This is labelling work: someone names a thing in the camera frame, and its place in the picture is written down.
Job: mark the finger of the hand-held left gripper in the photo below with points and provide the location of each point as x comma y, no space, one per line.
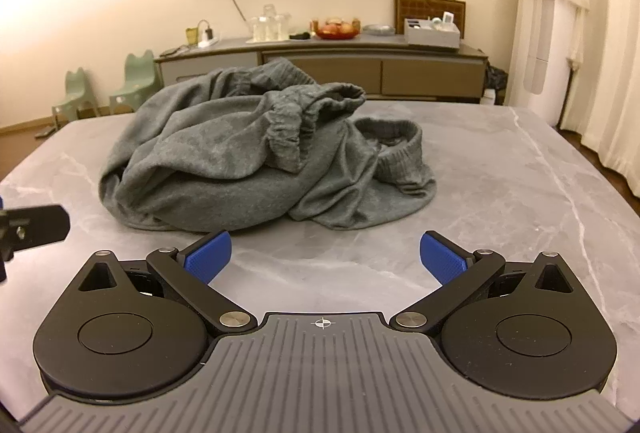
40,224

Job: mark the grey and brown sideboard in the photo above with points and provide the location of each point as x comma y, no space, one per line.
425,73

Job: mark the white curtain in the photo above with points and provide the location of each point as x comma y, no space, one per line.
615,63

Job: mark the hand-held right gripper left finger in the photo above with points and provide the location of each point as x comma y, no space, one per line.
210,257

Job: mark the black trash bag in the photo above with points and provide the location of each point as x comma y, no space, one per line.
495,83

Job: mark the small black object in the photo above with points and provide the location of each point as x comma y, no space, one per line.
300,35

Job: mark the wooden framed board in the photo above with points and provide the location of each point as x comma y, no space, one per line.
405,8

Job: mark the grey organizer box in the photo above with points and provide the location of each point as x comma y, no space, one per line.
432,35

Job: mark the white standing air conditioner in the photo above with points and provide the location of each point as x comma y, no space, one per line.
545,78

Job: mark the red fruit bowl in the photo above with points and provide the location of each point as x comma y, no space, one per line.
336,30

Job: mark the green plastic child chair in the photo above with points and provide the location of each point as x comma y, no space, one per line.
75,88
137,73

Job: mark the grey sweatpants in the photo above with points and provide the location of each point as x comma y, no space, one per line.
225,163

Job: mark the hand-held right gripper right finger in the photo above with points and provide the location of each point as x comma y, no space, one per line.
442,259

